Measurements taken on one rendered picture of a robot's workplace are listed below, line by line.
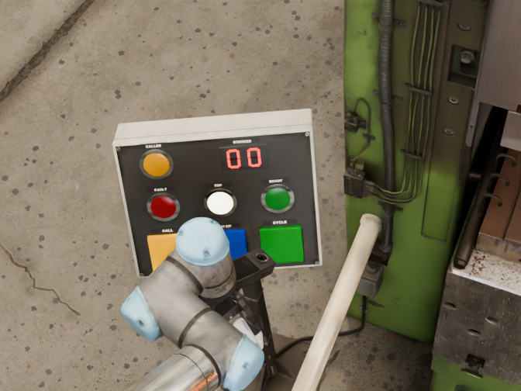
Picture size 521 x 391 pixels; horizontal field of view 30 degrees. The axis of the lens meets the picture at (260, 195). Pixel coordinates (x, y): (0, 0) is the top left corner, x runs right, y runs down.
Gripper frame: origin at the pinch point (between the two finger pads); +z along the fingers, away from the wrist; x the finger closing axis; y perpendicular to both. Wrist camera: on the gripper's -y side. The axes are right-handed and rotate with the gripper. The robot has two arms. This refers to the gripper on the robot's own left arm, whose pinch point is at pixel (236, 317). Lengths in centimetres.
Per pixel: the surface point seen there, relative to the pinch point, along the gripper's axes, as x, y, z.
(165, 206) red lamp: -18.3, -1.4, -15.7
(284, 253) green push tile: -1.2, -13.0, -6.1
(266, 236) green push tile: -4.5, -12.1, -9.5
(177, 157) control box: -20.1, -7.1, -23.6
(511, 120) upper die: 20, -42, -41
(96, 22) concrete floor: -153, -52, 94
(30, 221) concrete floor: -104, 9, 93
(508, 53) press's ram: 18, -41, -55
